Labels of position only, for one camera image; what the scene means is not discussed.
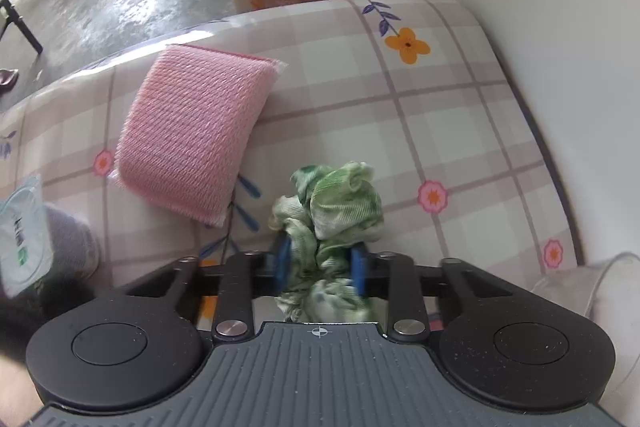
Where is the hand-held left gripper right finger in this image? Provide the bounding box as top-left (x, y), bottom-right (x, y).
top-left (350, 244), bottom-right (528, 343)

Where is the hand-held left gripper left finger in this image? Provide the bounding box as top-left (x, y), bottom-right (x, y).
top-left (122, 238), bottom-right (292, 342)

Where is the green tie-dye scrunchie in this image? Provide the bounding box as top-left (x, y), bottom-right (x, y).
top-left (267, 161), bottom-right (386, 324)

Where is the pink mesh sponge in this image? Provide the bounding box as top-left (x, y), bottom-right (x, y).
top-left (111, 44), bottom-right (290, 228)

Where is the checked floral tablecloth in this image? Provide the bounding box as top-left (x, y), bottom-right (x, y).
top-left (0, 0), bottom-right (586, 343)

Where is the grey fuzzy item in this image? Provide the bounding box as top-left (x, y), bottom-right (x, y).
top-left (42, 203), bottom-right (101, 283)

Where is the white green packet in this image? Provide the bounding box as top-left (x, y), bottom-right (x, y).
top-left (0, 174), bottom-right (56, 298)

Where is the black bed frame leg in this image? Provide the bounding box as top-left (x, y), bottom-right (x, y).
top-left (0, 0), bottom-right (44, 55)

